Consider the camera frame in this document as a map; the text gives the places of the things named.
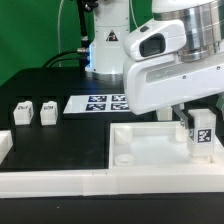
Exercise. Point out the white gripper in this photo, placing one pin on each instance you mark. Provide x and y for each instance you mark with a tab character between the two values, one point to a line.
154	77

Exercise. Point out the white square table top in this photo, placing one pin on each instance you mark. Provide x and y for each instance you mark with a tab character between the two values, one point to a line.
156	146

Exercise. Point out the white U-shaped obstacle fence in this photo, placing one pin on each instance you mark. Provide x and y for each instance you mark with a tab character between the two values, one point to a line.
106	182

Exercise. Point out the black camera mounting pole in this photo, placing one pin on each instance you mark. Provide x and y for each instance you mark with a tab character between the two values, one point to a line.
82	23

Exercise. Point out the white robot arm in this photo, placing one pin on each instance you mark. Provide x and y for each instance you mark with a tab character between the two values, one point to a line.
203	22

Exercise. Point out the white fiducial marker sheet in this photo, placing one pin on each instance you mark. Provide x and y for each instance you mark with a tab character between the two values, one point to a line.
96	103

